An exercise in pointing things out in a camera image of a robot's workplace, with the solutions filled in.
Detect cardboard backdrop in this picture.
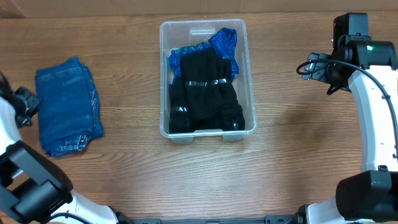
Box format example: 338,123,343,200
1,0,397,18

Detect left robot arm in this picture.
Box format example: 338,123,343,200
1,76,132,224

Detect blue sparkly garment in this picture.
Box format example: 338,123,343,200
169,27,239,82

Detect black garment with tape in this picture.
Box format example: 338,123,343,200
180,47,239,122

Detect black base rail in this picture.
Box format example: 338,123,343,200
131,215,294,224

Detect clear plastic storage bin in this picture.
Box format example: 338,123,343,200
160,19,257,144

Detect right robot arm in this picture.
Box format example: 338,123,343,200
290,12,397,223

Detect blue jeans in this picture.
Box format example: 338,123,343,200
35,57,104,158

